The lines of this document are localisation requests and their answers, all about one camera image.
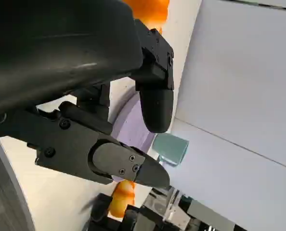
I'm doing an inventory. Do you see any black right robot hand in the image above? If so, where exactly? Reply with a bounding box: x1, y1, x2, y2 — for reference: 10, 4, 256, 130
81, 193, 139, 231

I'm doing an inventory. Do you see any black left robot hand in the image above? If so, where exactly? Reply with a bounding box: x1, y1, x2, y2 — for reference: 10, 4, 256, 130
0, 0, 175, 188

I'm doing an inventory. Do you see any orange and white bread roll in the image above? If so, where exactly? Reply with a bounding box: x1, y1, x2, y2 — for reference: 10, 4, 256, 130
121, 0, 170, 34
108, 180, 136, 219

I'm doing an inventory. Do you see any lilac plate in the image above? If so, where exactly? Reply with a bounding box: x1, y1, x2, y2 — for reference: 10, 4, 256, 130
108, 95, 156, 183

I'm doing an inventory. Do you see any pale green mug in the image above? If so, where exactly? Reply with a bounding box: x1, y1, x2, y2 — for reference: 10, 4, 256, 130
152, 133, 190, 167

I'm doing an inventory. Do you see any grey partition panel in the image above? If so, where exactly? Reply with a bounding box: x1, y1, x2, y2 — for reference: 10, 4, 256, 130
168, 117, 286, 231
175, 0, 286, 172

